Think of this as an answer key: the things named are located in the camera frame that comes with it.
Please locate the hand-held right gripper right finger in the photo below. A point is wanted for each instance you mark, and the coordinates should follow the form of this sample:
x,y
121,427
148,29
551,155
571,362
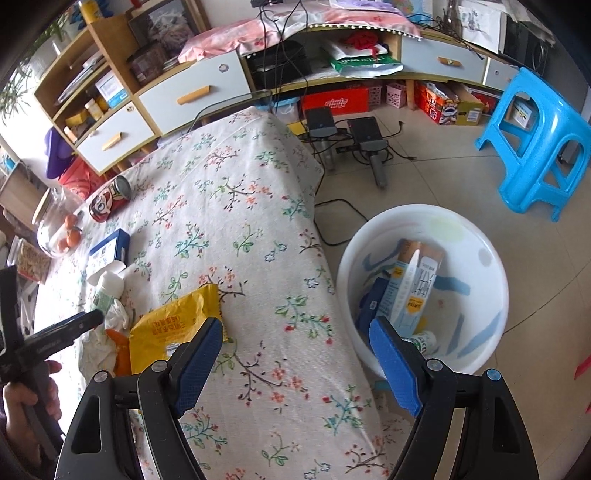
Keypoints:
x,y
392,369

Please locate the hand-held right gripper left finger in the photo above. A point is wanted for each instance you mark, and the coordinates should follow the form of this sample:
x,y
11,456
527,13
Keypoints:
x,y
198,369

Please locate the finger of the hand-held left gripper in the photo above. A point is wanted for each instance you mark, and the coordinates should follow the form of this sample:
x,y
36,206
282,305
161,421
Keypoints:
x,y
69,327

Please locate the white plastic wrapper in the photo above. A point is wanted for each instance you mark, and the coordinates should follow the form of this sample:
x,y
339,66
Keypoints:
x,y
99,348

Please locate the white tissue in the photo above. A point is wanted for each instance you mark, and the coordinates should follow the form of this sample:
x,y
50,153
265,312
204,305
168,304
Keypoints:
x,y
117,316

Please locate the yellow snack packet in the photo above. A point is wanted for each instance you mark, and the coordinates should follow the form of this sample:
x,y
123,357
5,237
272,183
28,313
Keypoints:
x,y
171,323

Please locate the orange wrapper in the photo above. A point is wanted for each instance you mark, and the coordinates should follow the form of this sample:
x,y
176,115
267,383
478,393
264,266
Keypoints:
x,y
121,355

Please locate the white bottle green label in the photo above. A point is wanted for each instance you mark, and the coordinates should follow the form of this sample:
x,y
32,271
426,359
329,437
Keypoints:
x,y
108,284

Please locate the small white blue cardboard box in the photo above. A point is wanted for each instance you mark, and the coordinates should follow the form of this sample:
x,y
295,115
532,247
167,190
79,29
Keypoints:
x,y
111,247

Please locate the red metal can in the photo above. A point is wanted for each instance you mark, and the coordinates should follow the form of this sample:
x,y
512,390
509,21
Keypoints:
x,y
104,203

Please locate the white plastic basin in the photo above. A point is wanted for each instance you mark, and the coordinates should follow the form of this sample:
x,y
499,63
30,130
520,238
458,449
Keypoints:
x,y
461,258

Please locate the person's left hand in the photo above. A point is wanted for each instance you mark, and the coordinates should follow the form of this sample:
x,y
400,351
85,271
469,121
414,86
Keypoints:
x,y
16,406

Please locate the white green tube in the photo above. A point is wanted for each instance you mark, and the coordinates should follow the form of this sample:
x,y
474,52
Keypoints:
x,y
422,342

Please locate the clear snack packet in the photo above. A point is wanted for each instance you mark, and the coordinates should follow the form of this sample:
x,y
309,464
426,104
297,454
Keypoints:
x,y
32,263

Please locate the dark blue box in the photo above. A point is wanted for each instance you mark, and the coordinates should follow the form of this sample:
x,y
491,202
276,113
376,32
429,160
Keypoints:
x,y
376,297

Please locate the orange fruit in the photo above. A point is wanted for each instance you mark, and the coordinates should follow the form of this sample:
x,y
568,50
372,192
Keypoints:
x,y
75,237
62,244
70,221

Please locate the tan blue carton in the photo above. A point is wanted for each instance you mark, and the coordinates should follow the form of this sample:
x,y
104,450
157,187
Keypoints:
x,y
415,281

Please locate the glass bowl of oranges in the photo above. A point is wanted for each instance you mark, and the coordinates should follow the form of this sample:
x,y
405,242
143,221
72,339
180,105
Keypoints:
x,y
51,217

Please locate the red bag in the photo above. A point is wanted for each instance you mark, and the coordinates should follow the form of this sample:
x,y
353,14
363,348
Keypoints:
x,y
81,180

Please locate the floral tablecloth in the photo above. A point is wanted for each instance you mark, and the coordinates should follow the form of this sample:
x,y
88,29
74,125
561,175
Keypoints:
x,y
231,207

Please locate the purple bag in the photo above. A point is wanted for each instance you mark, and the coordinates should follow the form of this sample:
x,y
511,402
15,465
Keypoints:
x,y
57,157

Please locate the green plant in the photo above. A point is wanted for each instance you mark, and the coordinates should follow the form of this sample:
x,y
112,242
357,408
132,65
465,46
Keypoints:
x,y
14,97

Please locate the black device with stand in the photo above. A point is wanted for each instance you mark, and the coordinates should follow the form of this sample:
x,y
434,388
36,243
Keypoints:
x,y
321,122
367,134

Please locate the blue white shelf box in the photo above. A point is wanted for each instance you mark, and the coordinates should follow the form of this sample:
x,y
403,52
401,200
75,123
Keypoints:
x,y
111,87

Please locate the printed cardboard box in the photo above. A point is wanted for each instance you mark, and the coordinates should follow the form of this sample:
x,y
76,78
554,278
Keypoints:
x,y
438,108

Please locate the pink storage basket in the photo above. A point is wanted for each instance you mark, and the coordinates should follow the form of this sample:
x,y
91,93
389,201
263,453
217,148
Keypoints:
x,y
376,94
397,94

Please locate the red cardboard box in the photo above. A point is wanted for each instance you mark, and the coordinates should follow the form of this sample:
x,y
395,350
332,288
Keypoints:
x,y
334,100

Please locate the brown jar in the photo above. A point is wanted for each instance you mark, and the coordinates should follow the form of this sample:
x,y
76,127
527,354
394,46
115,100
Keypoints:
x,y
147,62

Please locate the blue plastic stool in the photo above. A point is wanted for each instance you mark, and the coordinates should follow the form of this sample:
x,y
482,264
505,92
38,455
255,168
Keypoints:
x,y
540,134

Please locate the wooden cabinet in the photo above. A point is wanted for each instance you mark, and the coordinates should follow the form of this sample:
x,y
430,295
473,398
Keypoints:
x,y
112,50

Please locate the green white bag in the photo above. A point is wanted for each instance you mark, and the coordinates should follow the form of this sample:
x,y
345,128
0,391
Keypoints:
x,y
364,64

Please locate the black box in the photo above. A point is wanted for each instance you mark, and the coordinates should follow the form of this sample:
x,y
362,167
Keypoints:
x,y
277,64

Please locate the red cloth item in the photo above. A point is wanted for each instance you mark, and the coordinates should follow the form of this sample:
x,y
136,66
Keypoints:
x,y
362,41

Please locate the pink floral cloth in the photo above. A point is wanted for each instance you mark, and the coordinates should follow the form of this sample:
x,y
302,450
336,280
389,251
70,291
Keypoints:
x,y
258,27

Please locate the black appliance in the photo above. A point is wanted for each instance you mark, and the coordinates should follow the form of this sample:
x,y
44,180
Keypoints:
x,y
526,46

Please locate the paper drawing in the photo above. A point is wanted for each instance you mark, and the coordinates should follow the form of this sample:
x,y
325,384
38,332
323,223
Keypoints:
x,y
480,23

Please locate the red plastic frame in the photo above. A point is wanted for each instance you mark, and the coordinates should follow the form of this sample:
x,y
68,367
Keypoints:
x,y
582,367

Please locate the picture frame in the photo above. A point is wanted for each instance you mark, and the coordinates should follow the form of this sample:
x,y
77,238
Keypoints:
x,y
161,23

